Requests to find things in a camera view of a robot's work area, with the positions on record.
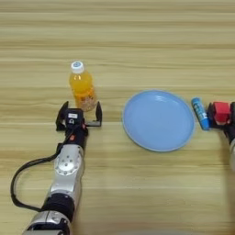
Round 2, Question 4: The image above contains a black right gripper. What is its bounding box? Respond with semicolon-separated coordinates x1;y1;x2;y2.
207;102;235;145

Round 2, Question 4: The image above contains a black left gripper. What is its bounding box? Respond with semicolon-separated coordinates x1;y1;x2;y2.
55;100;104;149

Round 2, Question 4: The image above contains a red cube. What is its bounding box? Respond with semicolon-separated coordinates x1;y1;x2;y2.
212;101;231;124

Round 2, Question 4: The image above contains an orange juice bottle white cap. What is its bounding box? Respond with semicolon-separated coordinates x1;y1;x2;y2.
68;60;98;113

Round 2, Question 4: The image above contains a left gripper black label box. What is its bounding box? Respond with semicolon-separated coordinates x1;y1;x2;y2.
64;108;84;127

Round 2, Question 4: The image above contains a blue glue stick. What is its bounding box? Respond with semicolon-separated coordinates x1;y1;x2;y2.
191;96;211;131

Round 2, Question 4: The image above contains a light blue round plate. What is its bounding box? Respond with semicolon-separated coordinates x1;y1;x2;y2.
121;89;196;153

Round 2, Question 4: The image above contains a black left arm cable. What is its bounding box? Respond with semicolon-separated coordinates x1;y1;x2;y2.
9;151;62;213

